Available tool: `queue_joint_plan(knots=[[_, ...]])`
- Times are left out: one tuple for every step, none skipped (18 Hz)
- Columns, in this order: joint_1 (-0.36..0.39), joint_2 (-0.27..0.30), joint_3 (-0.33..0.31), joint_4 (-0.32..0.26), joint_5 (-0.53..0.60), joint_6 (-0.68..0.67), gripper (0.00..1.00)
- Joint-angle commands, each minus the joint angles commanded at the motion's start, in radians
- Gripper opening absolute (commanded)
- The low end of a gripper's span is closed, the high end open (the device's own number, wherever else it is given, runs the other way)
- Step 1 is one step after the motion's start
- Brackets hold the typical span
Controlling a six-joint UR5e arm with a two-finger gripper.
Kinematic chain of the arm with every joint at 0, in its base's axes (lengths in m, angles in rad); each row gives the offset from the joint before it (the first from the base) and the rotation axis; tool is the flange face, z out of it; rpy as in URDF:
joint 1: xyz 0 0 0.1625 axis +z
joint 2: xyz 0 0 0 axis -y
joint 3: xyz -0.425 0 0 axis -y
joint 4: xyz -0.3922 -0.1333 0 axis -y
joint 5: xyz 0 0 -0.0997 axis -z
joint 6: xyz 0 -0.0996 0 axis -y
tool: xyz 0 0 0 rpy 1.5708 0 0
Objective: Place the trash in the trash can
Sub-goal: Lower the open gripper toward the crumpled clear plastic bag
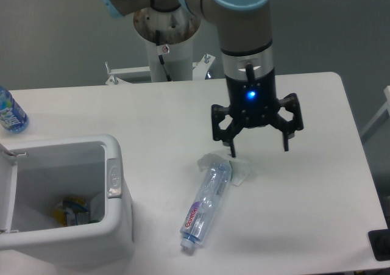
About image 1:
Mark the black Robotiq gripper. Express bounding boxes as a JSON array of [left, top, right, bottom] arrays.
[[211, 66, 305, 159]]

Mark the white tissue paper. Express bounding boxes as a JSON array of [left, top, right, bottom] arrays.
[[197, 149, 254, 187]]

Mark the clear crushed plastic bottle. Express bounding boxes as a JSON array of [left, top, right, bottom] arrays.
[[180, 162, 232, 253]]

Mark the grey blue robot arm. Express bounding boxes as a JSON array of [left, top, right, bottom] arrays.
[[103, 0, 303, 147]]

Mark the white plastic trash can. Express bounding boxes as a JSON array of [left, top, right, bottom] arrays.
[[1, 134, 135, 265]]

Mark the black device at table edge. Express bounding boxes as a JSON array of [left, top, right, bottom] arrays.
[[368, 229, 389, 262]]

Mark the yellow blue snack wrapper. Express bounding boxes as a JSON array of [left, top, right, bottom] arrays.
[[52, 196, 90, 227]]

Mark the blue labelled water bottle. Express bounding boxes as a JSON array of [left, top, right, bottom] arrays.
[[1, 86, 29, 134]]

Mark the black cable on pedestal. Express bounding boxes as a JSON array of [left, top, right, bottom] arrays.
[[155, 29, 172, 82]]

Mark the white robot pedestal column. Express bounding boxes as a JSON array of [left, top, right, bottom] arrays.
[[133, 7, 200, 82]]

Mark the white frame at right edge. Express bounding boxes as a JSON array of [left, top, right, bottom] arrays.
[[360, 85, 389, 144]]

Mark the white pedestal base frame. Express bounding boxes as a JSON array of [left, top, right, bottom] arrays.
[[105, 54, 216, 85]]

